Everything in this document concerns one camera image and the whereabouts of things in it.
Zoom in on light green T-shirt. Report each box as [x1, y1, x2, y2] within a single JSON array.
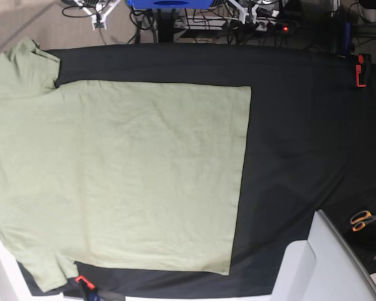
[[0, 39, 251, 292]]

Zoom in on power strip with red light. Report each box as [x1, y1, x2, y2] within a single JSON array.
[[174, 16, 289, 33]]

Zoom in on blue plastic box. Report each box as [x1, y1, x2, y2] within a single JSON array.
[[127, 0, 213, 9]]

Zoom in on red black clamp right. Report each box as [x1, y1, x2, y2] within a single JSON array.
[[355, 53, 372, 88]]

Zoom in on black table cloth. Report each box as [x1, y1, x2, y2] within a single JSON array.
[[0, 43, 376, 298]]

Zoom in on white bin right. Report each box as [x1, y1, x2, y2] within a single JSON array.
[[270, 210, 376, 301]]

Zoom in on red blue clamp bottom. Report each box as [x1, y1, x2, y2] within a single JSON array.
[[64, 275, 126, 301]]

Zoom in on black metal stand post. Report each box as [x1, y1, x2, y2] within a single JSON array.
[[155, 8, 179, 43]]

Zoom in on blue clamp handle top right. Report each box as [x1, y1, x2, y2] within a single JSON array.
[[338, 22, 352, 57]]

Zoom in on orange handled scissors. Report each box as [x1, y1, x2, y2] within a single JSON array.
[[350, 210, 376, 232]]

